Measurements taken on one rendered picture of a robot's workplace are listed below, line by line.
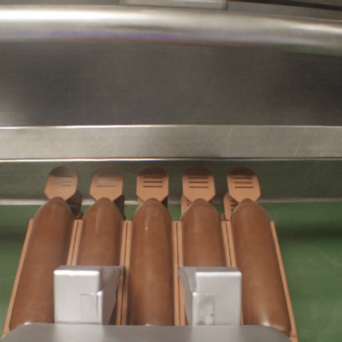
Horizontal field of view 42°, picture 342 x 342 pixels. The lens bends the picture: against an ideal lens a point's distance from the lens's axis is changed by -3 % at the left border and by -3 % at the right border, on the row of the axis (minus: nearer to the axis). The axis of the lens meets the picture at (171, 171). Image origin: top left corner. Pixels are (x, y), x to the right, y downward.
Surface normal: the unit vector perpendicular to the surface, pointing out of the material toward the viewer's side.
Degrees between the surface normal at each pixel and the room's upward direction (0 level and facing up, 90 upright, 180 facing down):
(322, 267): 2
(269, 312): 2
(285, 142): 55
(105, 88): 90
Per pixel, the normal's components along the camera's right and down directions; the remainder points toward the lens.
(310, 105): 0.04, 0.69
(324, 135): 0.05, 0.15
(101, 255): 0.26, -0.70
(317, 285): 0.03, -0.73
